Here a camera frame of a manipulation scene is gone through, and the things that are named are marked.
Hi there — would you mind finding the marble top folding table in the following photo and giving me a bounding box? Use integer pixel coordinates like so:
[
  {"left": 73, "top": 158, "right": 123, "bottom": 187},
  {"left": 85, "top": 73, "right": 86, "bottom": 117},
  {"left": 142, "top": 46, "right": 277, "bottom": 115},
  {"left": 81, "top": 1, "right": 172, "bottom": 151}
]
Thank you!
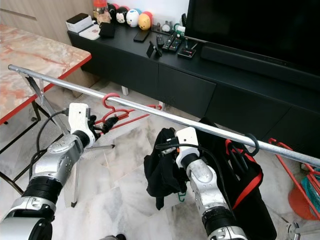
[{"left": 0, "top": 22, "right": 93, "bottom": 166}]

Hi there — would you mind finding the black smartphone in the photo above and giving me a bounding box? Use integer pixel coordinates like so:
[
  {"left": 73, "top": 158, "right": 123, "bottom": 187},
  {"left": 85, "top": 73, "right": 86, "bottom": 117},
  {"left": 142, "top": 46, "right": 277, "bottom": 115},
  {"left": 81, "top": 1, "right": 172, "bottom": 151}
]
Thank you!
[{"left": 133, "top": 29, "right": 151, "bottom": 43}]

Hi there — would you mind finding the black shirt with green print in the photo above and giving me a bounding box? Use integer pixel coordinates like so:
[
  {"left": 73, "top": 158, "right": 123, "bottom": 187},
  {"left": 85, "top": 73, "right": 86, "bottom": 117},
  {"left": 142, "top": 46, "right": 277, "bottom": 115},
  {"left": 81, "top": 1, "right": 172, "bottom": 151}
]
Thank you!
[{"left": 143, "top": 127, "right": 186, "bottom": 211}]

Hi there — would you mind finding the black hanger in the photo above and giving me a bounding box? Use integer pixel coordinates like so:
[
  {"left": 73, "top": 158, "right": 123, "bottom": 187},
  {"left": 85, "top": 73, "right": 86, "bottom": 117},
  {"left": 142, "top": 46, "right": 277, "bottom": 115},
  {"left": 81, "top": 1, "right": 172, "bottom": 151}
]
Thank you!
[{"left": 244, "top": 132, "right": 261, "bottom": 157}]

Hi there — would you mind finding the black leather pouch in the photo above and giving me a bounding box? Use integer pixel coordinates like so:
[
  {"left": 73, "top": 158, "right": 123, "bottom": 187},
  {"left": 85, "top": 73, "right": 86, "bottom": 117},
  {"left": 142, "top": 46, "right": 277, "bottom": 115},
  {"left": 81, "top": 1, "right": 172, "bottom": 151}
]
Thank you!
[{"left": 99, "top": 21, "right": 117, "bottom": 39}]

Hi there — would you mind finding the light wood cabinet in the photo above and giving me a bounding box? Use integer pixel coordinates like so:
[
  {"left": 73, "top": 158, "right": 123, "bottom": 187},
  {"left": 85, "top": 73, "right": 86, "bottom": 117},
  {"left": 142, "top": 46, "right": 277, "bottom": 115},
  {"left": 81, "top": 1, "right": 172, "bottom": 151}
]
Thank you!
[{"left": 0, "top": 0, "right": 96, "bottom": 31}]

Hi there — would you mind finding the white box with black top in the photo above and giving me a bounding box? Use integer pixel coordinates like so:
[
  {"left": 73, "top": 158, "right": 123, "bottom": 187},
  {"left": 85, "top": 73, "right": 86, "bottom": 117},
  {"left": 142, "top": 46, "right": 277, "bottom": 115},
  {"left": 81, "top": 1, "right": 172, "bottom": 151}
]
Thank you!
[{"left": 67, "top": 12, "right": 93, "bottom": 33}]

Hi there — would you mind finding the black phone stand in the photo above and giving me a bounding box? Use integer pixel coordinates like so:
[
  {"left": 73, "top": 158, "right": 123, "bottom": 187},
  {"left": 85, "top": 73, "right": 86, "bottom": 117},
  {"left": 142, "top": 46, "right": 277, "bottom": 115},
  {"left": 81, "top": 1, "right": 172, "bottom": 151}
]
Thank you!
[{"left": 147, "top": 41, "right": 165, "bottom": 58}]

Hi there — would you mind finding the black TV console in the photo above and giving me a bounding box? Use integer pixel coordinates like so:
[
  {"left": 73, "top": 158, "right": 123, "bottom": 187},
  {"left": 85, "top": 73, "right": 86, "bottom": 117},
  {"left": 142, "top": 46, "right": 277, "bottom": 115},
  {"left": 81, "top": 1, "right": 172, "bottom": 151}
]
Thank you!
[{"left": 67, "top": 30, "right": 320, "bottom": 156}]

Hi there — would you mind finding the green mug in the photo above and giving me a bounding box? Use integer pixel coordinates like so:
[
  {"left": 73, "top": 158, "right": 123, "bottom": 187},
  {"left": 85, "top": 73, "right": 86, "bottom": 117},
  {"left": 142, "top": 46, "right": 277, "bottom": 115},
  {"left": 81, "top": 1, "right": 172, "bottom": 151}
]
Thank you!
[{"left": 172, "top": 14, "right": 188, "bottom": 37}]

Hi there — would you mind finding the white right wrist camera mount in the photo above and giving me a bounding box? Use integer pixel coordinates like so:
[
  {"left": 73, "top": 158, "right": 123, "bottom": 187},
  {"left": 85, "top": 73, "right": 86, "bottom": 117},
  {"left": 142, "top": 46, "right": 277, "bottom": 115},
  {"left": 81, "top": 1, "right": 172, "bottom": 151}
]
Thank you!
[{"left": 175, "top": 126, "right": 201, "bottom": 168}]

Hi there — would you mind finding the black shirt with red trim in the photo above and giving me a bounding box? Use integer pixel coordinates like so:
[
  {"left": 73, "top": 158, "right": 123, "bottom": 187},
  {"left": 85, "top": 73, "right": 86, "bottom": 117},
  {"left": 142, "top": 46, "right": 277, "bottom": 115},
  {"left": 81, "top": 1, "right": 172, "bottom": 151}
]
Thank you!
[{"left": 197, "top": 117, "right": 278, "bottom": 240}]

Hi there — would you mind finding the silver clothes rack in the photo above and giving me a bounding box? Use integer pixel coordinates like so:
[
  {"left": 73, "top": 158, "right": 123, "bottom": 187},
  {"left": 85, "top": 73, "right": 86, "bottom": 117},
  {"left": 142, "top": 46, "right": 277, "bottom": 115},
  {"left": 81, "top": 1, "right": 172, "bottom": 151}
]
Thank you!
[{"left": 7, "top": 64, "right": 320, "bottom": 208}]

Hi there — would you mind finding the black soundbar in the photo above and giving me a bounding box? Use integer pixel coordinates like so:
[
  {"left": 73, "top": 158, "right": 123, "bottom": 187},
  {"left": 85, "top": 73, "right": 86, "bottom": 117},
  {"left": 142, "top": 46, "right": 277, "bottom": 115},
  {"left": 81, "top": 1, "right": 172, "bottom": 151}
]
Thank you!
[{"left": 200, "top": 44, "right": 320, "bottom": 88}]

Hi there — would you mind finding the glass jar red lid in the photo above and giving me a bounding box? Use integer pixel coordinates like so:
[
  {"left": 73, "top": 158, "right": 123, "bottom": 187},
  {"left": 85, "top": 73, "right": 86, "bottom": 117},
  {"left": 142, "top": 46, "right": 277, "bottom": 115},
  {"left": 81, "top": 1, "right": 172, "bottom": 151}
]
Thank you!
[{"left": 93, "top": 0, "right": 110, "bottom": 22}]

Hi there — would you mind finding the orange trash bin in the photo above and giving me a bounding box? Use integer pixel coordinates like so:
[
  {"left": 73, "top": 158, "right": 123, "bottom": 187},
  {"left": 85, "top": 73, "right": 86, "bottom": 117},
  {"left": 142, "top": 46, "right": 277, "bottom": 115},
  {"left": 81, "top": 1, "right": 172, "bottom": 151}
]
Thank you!
[{"left": 287, "top": 185, "right": 320, "bottom": 221}]

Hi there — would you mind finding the yellow round plush toy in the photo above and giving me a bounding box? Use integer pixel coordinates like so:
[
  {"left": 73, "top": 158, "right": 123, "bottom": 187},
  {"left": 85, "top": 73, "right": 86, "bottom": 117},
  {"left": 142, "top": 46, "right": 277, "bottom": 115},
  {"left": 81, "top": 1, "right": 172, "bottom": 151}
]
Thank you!
[{"left": 138, "top": 11, "right": 153, "bottom": 31}]

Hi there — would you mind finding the black remote control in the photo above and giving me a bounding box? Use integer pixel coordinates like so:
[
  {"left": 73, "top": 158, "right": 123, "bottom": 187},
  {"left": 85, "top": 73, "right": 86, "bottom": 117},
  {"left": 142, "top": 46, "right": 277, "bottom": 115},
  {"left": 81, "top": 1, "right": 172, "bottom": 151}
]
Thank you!
[
  {"left": 156, "top": 34, "right": 167, "bottom": 48},
  {"left": 165, "top": 36, "right": 182, "bottom": 53}
]

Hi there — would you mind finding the flat white box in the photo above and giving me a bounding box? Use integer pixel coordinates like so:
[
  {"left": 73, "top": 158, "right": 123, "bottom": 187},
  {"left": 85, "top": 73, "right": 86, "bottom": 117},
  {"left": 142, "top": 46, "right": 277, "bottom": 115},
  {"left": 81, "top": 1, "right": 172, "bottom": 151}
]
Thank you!
[{"left": 80, "top": 25, "right": 102, "bottom": 41}]

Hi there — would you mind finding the white round plush toy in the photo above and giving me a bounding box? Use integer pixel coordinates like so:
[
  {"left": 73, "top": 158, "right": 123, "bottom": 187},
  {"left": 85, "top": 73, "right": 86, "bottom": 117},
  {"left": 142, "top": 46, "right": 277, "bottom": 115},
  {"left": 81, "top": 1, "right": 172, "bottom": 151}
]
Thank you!
[{"left": 126, "top": 7, "right": 141, "bottom": 28}]

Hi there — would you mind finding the teal bin liner bag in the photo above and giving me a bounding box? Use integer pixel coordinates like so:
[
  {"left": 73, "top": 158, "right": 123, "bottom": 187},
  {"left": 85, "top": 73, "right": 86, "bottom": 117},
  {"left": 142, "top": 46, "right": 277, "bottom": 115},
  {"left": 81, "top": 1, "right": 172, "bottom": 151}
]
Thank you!
[{"left": 301, "top": 175, "right": 320, "bottom": 213}]

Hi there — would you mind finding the black flat television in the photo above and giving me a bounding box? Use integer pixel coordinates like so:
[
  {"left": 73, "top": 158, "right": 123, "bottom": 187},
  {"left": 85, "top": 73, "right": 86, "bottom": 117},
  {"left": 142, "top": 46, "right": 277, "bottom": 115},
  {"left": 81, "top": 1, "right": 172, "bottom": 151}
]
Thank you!
[{"left": 185, "top": 0, "right": 320, "bottom": 68}]

